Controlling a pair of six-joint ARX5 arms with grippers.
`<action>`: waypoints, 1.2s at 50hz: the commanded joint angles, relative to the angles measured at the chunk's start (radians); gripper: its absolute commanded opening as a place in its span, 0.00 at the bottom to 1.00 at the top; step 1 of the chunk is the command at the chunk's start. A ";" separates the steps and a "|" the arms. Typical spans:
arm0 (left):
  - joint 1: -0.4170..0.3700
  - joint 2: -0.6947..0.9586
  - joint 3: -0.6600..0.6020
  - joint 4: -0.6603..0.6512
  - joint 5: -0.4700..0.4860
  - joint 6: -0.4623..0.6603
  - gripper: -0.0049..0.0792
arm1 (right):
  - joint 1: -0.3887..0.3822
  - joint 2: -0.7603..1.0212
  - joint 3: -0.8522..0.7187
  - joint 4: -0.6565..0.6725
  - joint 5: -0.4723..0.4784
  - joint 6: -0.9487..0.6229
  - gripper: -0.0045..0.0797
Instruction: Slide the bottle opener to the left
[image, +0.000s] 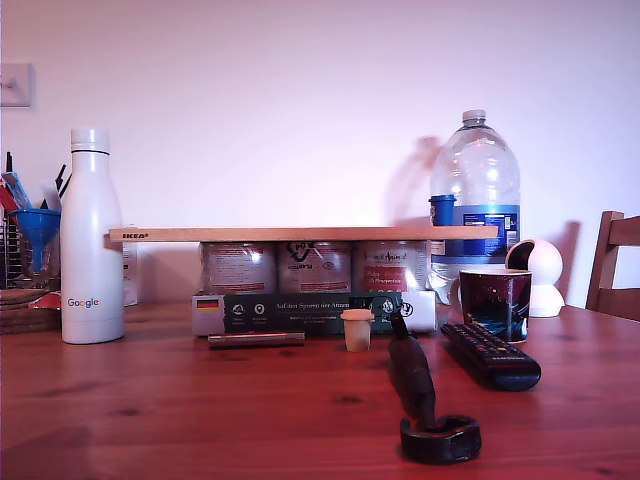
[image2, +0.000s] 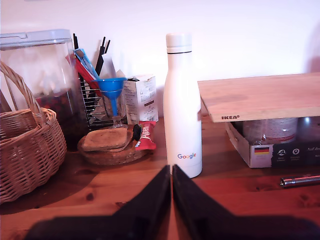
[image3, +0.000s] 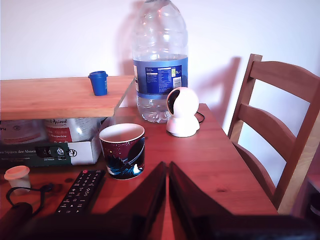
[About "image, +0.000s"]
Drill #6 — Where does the large clear plastic water bottle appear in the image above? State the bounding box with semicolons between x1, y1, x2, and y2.
428;108;522;305

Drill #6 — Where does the white Google steel bottle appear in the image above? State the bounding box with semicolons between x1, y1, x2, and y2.
60;127;126;345

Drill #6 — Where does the wooden IKEA board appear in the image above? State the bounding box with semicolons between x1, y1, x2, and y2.
108;225;500;244

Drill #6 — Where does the glass jar with black logo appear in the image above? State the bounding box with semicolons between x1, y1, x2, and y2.
277;241;353;295

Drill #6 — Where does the small beige lidded cup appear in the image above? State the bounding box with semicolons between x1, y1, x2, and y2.
339;308;376;353

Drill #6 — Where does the silver metal tube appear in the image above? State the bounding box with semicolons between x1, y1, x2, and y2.
207;331;307;350

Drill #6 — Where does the small blue capped container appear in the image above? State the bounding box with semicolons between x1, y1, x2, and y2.
428;193;457;227

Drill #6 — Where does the dark mug with night print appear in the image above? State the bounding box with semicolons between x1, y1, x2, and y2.
449;268;534;344

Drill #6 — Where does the white container with barcode label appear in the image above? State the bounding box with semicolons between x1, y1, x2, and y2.
122;241;140;307

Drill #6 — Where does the black remote control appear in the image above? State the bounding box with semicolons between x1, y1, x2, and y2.
439;322;543;393

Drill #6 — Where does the clear glass jar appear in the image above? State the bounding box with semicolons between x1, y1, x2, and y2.
17;234;62;291

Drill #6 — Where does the white flat stick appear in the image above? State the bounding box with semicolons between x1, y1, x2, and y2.
39;180;64;211

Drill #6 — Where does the red printed packet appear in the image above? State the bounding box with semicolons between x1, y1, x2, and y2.
29;292;64;311

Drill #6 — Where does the blue plastic funnel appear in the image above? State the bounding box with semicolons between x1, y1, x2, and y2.
7;208;62;274

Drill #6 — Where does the brown wooden chair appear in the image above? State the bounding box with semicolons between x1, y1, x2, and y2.
584;210;640;315

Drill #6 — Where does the stack of cork coasters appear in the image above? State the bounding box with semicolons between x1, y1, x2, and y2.
0;288;62;335

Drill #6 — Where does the blue pen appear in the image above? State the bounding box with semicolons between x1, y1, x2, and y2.
1;171;34;210

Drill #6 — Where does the red pen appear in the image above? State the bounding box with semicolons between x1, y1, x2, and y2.
0;182;21;214

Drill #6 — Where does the white round security camera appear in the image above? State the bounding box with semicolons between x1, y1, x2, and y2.
504;238;567;319

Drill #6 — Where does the black wire rack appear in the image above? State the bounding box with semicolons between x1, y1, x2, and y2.
0;209;24;291

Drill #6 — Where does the white wall switch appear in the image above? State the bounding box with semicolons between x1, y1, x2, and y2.
0;63;35;108

